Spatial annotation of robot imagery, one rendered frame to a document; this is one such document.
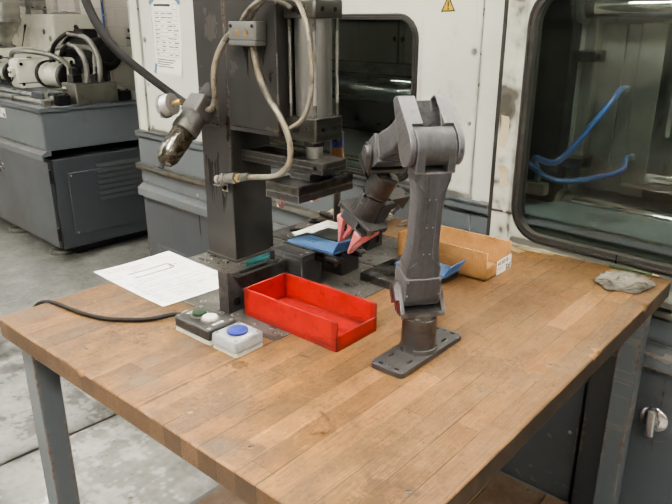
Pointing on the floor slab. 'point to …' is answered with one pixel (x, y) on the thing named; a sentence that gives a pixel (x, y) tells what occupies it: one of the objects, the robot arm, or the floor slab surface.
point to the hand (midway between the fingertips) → (346, 245)
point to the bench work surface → (350, 390)
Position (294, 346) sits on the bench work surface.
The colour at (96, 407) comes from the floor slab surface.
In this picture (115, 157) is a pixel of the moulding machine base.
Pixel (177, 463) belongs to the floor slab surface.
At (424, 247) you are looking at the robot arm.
